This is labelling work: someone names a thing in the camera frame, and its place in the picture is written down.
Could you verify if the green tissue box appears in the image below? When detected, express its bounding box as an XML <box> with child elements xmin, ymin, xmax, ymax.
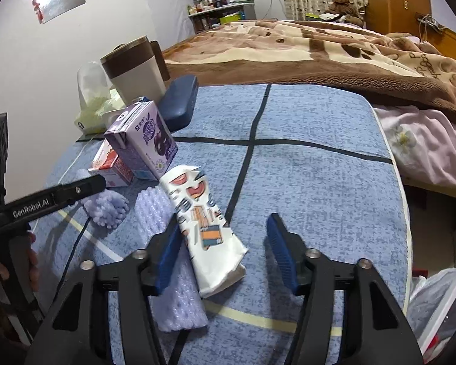
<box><xmin>73</xmin><ymin>61</ymin><xmax>128</xmax><ymax>135</ymax></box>

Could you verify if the pink bed sheet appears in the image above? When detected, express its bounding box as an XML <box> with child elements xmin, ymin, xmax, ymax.
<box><xmin>372</xmin><ymin>104</ymin><xmax>456</xmax><ymax>189</ymax></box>

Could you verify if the purple drink carton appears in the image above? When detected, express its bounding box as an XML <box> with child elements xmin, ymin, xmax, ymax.
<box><xmin>104</xmin><ymin>97</ymin><xmax>178</xmax><ymax>180</ymax></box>

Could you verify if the row of cosmetic bottles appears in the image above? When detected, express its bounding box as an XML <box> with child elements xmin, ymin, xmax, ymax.
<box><xmin>188</xmin><ymin>0</ymin><xmax>229</xmax><ymax>14</ymax></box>

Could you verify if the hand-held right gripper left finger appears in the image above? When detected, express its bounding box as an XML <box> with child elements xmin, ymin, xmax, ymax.
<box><xmin>25</xmin><ymin>221</ymin><xmax>183</xmax><ymax>365</ymax></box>

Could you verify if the white round trash bin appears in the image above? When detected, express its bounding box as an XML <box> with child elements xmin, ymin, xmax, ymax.
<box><xmin>406</xmin><ymin>266</ymin><xmax>456</xmax><ymax>356</ymax></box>

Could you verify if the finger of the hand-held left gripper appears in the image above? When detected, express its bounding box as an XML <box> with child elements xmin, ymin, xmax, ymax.
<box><xmin>59</xmin><ymin>175</ymin><xmax>107</xmax><ymax>207</ymax></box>

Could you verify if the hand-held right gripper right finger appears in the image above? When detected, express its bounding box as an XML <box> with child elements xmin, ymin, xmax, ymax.
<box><xmin>266</xmin><ymin>213</ymin><xmax>424</xmax><ymax>365</ymax></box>

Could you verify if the white printed tissue packet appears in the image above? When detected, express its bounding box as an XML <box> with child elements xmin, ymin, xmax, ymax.
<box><xmin>159</xmin><ymin>165</ymin><xmax>248</xmax><ymax>299</ymax></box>

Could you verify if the white and brown mug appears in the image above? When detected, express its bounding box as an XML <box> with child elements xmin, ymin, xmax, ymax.
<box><xmin>100</xmin><ymin>35</ymin><xmax>168</xmax><ymax>105</ymax></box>

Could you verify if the plastic bin liner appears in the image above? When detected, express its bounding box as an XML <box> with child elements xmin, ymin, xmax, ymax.
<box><xmin>408</xmin><ymin>268</ymin><xmax>456</xmax><ymax>335</ymax></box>

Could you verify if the white dressing desk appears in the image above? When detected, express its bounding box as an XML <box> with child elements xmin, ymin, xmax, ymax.
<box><xmin>188</xmin><ymin>3</ymin><xmax>257</xmax><ymax>33</ymax></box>

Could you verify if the dark blue glasses case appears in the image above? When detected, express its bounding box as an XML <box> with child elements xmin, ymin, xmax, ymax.
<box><xmin>157</xmin><ymin>75</ymin><xmax>199</xmax><ymax>130</ymax></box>

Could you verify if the brown printed blanket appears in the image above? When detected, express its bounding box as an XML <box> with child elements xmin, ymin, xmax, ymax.
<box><xmin>161</xmin><ymin>19</ymin><xmax>456</xmax><ymax>132</ymax></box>

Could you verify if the power strip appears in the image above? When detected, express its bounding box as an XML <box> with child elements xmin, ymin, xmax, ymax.
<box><xmin>415</xmin><ymin>12</ymin><xmax>447</xmax><ymax>31</ymax></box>

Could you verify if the brown teddy bear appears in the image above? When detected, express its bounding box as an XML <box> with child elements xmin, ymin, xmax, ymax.
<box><xmin>322</xmin><ymin>0</ymin><xmax>363</xmax><ymax>27</ymax></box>

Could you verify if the pink and red drink carton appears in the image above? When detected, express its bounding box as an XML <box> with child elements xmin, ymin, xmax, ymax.
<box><xmin>89</xmin><ymin>139</ymin><xmax>135</xmax><ymax>188</ymax></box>

